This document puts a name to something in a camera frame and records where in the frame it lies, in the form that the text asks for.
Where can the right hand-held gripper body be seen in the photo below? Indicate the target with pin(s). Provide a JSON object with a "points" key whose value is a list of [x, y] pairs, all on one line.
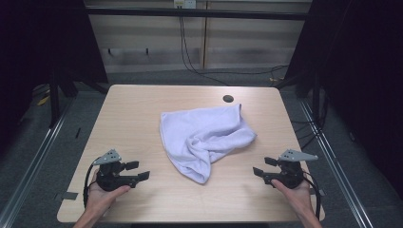
{"points": [[290, 177]]}

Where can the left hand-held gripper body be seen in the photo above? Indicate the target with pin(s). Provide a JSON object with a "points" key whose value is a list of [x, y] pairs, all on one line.
{"points": [[109, 182]]}

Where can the white printed towel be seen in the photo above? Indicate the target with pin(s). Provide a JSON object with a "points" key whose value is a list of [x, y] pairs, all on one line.
{"points": [[202, 139]]}

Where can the person's left hand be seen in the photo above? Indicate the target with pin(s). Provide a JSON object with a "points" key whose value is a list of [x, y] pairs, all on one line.
{"points": [[101, 199]]}

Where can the person's right hand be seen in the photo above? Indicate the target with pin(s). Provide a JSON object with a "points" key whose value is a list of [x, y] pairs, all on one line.
{"points": [[294, 198]]}

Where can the grey tape strip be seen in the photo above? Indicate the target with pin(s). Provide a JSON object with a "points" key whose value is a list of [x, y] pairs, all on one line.
{"points": [[67, 196], [319, 192]]}

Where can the small black floor piece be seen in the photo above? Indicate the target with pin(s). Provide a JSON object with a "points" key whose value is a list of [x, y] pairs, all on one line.
{"points": [[78, 133]]}

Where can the black metal stand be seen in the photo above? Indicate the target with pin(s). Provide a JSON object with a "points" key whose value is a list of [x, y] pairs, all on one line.
{"points": [[54, 101]]}

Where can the yellow floor object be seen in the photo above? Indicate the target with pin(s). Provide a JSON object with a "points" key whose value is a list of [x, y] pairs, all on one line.
{"points": [[43, 100]]}

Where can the dark curtain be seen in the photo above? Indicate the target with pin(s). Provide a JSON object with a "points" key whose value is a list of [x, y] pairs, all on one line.
{"points": [[364, 79], [41, 47]]}

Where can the black horizontal metal bar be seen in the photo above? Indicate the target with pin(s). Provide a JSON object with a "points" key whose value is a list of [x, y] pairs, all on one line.
{"points": [[196, 13]]}

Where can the aluminium floor rail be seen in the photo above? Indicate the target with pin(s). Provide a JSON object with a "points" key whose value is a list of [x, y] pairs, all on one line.
{"points": [[335, 171], [34, 158]]}

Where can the white wall socket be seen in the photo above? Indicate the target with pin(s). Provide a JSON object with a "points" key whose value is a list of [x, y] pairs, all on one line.
{"points": [[185, 3]]}

